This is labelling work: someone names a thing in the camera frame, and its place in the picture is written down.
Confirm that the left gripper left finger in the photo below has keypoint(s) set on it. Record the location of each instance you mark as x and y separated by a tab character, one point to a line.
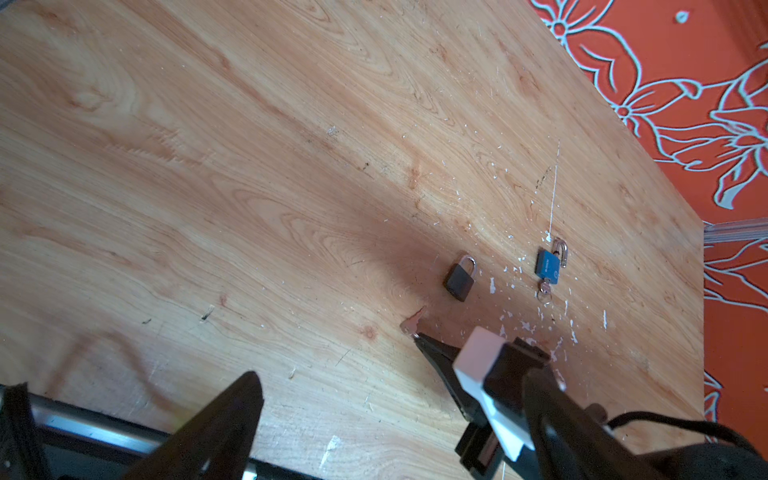
216	443

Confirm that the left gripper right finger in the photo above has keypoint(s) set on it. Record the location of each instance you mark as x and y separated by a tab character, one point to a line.
568	443

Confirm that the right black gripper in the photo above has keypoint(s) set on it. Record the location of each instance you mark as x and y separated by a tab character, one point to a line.
486	385

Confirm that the small key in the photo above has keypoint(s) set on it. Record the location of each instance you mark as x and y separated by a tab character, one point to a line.
410	325
544	292

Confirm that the black padlock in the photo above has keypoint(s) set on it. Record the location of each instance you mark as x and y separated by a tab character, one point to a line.
460	278

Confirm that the blue padlock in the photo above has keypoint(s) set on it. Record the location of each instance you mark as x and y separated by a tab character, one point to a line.
550	263

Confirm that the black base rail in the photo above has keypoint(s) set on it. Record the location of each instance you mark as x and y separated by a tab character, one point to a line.
46	439

